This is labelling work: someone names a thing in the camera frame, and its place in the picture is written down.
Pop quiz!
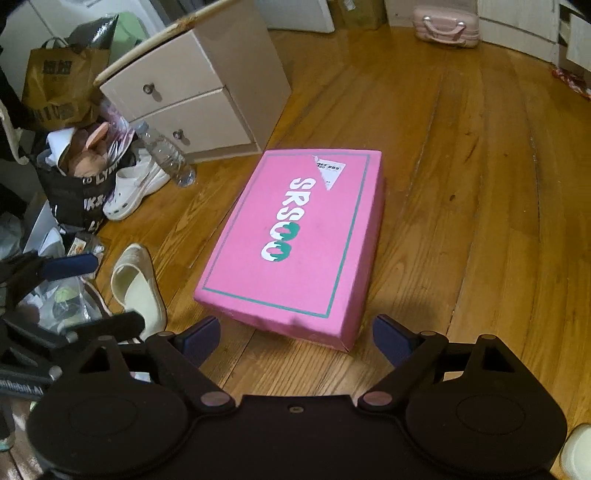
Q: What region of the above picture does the black shiny bag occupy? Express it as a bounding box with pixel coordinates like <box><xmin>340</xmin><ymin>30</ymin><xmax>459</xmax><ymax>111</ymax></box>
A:
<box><xmin>69</xmin><ymin>14</ymin><xmax>122</xmax><ymax>52</ymax></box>

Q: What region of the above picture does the clear plastic bag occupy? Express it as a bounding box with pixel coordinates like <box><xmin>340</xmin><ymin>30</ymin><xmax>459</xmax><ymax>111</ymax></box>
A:
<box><xmin>18</xmin><ymin>276</ymin><xmax>112</xmax><ymax>334</ymax></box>

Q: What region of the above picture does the red packet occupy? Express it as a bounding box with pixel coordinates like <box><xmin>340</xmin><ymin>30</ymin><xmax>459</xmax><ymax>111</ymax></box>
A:
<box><xmin>551</xmin><ymin>67</ymin><xmax>591</xmax><ymax>100</ymax></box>

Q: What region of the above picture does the pink cardboard box lid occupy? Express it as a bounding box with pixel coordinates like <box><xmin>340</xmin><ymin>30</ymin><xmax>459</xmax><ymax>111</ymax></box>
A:
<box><xmin>194</xmin><ymin>148</ymin><xmax>385</xmax><ymax>352</ymax></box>

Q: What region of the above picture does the white clog shoe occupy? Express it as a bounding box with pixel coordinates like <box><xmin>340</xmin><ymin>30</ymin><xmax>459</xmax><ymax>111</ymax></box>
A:
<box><xmin>102</xmin><ymin>150</ymin><xmax>172</xmax><ymax>222</ymax></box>

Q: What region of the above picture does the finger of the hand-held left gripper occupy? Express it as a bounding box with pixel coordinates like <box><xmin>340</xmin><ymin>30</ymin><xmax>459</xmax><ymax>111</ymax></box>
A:
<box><xmin>0</xmin><ymin>251</ymin><xmax>100</xmax><ymax>308</ymax></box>
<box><xmin>68</xmin><ymin>311</ymin><xmax>147</xmax><ymax>344</ymax></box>

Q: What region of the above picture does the brown cardboard box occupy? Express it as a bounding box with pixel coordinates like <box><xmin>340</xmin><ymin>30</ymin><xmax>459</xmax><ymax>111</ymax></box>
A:
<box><xmin>329</xmin><ymin>0</ymin><xmax>388</xmax><ymax>30</ymax></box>

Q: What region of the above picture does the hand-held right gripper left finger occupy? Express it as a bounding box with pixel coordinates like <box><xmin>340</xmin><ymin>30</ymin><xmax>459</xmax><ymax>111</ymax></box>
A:
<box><xmin>78</xmin><ymin>316</ymin><xmax>237</xmax><ymax>411</ymax></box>

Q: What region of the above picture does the black printed tote bag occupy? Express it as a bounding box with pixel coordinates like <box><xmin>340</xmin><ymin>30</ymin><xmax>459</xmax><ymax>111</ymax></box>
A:
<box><xmin>37</xmin><ymin>134</ymin><xmax>135</xmax><ymax>232</ymax></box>

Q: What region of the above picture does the white door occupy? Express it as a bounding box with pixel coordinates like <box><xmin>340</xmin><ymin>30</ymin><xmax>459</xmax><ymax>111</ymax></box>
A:
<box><xmin>256</xmin><ymin>0</ymin><xmax>336</xmax><ymax>33</ymax></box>

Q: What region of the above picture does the green bag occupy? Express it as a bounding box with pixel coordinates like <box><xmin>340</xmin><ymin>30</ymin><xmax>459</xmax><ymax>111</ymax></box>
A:
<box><xmin>108</xmin><ymin>11</ymin><xmax>144</xmax><ymax>56</ymax></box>

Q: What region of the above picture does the white open drawer unit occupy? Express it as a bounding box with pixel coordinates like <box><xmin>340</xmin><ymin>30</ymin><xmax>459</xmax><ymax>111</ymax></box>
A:
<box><xmin>556</xmin><ymin>0</ymin><xmax>591</xmax><ymax>66</ymax></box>

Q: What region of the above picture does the brown shopping bag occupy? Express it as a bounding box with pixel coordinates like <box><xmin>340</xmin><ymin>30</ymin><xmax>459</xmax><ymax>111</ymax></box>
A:
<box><xmin>21</xmin><ymin>39</ymin><xmax>112</xmax><ymax>130</ymax></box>

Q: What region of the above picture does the white cloth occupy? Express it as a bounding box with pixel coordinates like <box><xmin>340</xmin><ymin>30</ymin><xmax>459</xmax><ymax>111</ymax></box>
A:
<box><xmin>37</xmin><ymin>129</ymin><xmax>75</xmax><ymax>163</ymax></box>

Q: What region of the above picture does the cream slipper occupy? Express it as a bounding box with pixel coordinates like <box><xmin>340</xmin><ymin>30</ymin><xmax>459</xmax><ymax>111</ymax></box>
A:
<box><xmin>558</xmin><ymin>425</ymin><xmax>591</xmax><ymax>480</ymax></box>
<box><xmin>111</xmin><ymin>244</ymin><xmax>168</xmax><ymax>343</ymax></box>

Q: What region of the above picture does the beige drawer cabinet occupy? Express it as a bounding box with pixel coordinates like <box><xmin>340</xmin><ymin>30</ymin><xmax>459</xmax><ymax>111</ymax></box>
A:
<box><xmin>95</xmin><ymin>0</ymin><xmax>293</xmax><ymax>164</ymax></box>

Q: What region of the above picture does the clear plastic bottle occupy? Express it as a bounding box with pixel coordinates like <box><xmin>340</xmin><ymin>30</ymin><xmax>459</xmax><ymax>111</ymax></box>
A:
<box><xmin>135</xmin><ymin>121</ymin><xmax>197</xmax><ymax>188</ymax></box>

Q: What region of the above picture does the pink plush toy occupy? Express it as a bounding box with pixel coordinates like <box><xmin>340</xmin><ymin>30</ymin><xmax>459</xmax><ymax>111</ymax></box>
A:
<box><xmin>69</xmin><ymin>122</ymin><xmax>112</xmax><ymax>176</ymax></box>

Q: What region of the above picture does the pink suitcase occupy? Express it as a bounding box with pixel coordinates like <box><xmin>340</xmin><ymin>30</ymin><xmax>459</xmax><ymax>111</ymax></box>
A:
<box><xmin>412</xmin><ymin>6</ymin><xmax>481</xmax><ymax>49</ymax></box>

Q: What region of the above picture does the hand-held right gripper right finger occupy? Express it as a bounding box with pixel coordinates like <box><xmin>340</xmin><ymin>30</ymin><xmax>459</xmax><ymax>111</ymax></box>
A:
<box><xmin>358</xmin><ymin>315</ymin><xmax>525</xmax><ymax>411</ymax></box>

